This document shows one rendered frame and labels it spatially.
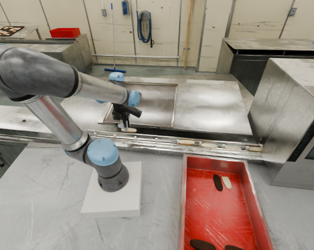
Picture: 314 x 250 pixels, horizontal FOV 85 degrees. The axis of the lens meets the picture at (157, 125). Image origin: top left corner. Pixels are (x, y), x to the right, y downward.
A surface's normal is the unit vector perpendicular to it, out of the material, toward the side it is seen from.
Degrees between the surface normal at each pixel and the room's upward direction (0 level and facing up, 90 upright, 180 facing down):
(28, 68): 59
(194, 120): 10
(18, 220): 0
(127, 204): 4
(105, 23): 90
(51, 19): 90
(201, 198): 0
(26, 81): 88
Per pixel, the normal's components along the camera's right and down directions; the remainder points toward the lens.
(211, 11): -0.15, 0.61
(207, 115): -0.04, -0.67
